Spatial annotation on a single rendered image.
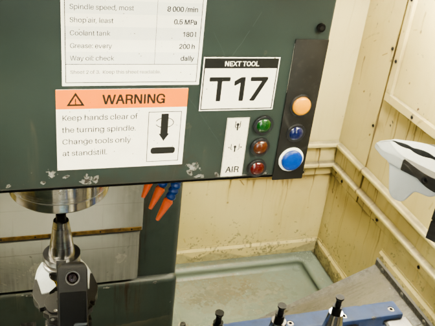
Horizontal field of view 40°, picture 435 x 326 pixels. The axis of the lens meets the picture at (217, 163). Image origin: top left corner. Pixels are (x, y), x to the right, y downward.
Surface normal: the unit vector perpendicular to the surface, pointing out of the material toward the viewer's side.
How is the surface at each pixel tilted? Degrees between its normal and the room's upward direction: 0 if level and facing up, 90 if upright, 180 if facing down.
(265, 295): 0
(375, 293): 24
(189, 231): 90
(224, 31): 90
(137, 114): 90
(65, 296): 61
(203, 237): 90
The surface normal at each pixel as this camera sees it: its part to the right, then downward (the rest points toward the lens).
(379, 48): -0.95, 0.05
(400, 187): -0.72, 0.26
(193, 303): 0.11, -0.87
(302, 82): 0.28, 0.49
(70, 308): 0.27, 0.01
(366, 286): -0.29, -0.77
